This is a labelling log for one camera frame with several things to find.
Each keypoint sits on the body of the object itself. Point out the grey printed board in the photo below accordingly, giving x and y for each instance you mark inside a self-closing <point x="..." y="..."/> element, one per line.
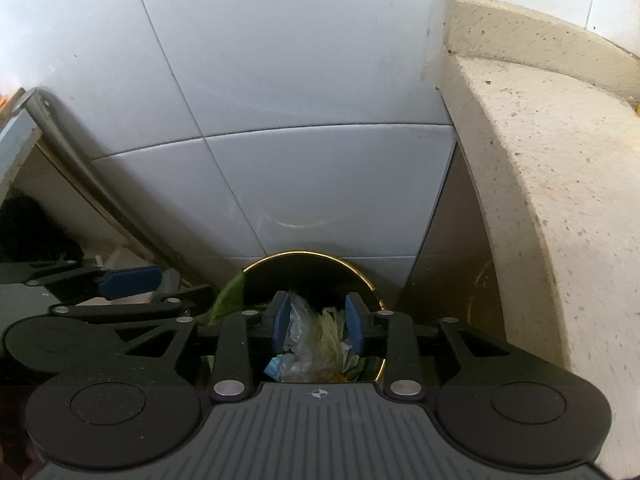
<point x="15" y="150"/>

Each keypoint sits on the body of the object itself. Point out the long green vegetable leaf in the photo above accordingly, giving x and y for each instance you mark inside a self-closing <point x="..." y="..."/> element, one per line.
<point x="227" y="300"/>

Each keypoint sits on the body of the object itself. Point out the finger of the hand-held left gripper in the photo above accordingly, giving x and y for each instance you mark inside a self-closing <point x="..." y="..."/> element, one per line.
<point x="130" y="280"/>
<point x="125" y="309"/>

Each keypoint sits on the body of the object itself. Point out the clear blue-print plastic package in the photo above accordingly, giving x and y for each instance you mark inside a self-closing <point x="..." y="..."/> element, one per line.
<point x="300" y="330"/>

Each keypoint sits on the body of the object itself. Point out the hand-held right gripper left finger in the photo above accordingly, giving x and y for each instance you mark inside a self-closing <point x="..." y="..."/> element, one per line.
<point x="281" y="322"/>

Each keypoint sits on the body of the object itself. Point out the black trash bin gold rim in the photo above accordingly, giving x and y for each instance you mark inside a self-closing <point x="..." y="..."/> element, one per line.
<point x="320" y="275"/>

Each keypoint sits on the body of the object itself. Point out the metal frame bar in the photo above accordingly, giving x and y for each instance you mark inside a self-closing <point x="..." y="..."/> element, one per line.
<point x="100" y="185"/>

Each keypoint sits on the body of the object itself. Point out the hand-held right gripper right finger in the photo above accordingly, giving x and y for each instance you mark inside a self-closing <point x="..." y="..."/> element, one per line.
<point x="354" y="322"/>

